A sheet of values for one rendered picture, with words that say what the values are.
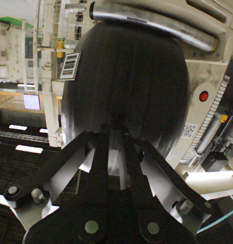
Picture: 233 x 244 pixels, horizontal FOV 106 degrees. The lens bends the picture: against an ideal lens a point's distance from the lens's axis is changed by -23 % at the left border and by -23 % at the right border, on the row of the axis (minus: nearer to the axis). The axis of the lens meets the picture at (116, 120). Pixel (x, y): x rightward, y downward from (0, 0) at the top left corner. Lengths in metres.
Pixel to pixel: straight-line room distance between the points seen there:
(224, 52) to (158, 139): 0.29
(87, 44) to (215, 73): 0.45
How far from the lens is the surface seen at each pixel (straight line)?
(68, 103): 0.24
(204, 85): 0.50
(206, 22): 0.38
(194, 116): 0.53
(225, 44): 0.39
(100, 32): 0.29
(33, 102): 4.51
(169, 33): 0.35
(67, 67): 0.25
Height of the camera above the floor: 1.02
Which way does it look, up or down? 28 degrees up
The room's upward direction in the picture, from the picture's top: 169 degrees counter-clockwise
